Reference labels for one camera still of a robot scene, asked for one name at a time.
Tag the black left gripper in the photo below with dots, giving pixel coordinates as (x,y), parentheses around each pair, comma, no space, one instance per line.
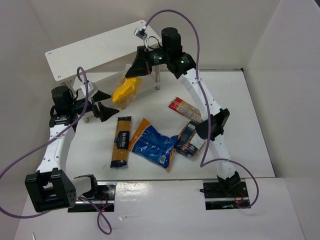
(94,106)

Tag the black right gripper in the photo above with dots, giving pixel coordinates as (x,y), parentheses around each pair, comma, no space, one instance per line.
(144,60)

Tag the yellow fusilli pasta bag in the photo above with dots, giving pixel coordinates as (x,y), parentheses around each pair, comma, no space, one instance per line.
(126,91)

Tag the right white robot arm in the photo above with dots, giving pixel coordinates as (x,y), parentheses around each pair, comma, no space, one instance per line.
(214,117)

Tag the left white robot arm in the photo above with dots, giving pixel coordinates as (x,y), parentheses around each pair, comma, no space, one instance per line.
(49,188)

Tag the white two-tier metal shelf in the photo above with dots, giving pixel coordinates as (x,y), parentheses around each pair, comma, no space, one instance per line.
(103,57)

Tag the blue orange pasta bag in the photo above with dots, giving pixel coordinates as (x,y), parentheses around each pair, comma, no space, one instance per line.
(153,146)

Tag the red clear pasta bag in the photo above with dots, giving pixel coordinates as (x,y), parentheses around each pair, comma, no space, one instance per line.
(185,109)

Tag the dark blue pasta bag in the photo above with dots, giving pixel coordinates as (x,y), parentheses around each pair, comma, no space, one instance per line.
(189,142)

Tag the La Sicilia spaghetti pack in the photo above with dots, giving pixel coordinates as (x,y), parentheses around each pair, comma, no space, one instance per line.
(120,151)

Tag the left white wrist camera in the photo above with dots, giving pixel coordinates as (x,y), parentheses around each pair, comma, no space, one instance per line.
(91,89)

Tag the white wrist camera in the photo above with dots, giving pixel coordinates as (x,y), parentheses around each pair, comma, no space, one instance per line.
(141,33)
(91,89)

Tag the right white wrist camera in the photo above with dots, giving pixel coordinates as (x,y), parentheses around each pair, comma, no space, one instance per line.
(141,33)

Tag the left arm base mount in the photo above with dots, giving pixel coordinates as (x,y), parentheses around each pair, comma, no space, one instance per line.
(104,199)

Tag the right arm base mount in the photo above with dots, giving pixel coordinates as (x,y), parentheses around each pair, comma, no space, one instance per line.
(215,199)

